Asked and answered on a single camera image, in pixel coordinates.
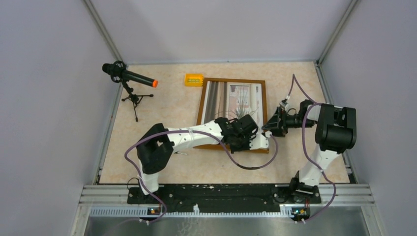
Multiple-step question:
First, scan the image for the wooden picture frame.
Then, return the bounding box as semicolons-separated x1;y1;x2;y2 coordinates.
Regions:
196;78;269;154

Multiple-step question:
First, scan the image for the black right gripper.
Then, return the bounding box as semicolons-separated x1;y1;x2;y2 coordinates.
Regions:
262;106;313;137

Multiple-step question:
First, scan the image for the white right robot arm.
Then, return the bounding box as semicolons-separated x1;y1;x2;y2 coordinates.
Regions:
262;100;357;203

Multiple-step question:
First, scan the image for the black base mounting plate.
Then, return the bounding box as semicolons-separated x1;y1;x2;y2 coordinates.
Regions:
127;184;322;214

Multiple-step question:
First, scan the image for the aluminium front rail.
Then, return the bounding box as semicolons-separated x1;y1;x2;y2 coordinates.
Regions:
71;184;387;236

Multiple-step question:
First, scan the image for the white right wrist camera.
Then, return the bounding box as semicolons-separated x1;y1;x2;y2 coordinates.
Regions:
279;99;289;110

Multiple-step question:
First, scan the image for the black microphone orange tip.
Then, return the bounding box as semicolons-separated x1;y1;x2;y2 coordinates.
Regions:
102;60;158;88

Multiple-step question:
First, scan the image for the yellow plastic box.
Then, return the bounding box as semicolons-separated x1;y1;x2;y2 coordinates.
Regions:
184;73;204;87

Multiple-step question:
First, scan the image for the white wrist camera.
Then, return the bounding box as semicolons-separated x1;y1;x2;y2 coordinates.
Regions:
279;99;289;110
249;133;269;150

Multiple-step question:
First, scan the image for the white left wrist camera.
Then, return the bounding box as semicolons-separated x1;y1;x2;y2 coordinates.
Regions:
249;133;269;150

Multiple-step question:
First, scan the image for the black mini tripod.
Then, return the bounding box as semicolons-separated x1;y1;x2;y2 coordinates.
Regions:
121;82;154;122

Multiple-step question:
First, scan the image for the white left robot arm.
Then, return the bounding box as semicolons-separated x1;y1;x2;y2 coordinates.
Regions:
136;115;269;203

